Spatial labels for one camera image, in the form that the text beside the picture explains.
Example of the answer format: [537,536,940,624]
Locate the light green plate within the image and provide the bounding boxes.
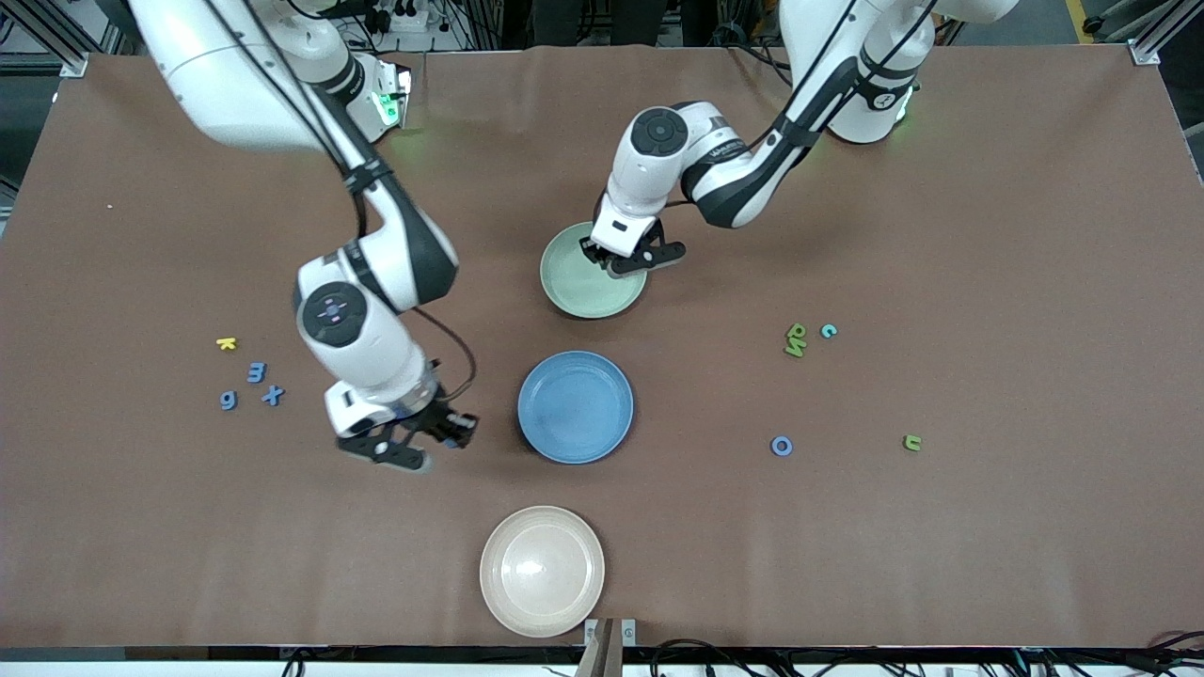
[539,221,649,320]

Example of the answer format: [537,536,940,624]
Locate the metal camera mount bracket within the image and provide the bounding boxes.
[583,618,639,677]

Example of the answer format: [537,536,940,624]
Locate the aluminium frame post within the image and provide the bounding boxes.
[1129,0,1204,67]
[0,0,90,78]

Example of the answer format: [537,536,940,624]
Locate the blue plate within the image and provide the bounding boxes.
[517,351,635,465]

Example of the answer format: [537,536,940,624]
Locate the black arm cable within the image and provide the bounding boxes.
[666,0,942,236]
[202,0,477,403]

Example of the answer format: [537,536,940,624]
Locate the beige plate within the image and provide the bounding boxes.
[479,506,606,638]

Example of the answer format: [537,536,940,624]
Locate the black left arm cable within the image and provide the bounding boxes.
[666,0,942,236]

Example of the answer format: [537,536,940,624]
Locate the brown table cover sheet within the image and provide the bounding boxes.
[0,42,1204,650]

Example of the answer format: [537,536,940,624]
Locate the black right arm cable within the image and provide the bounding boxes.
[202,0,477,403]

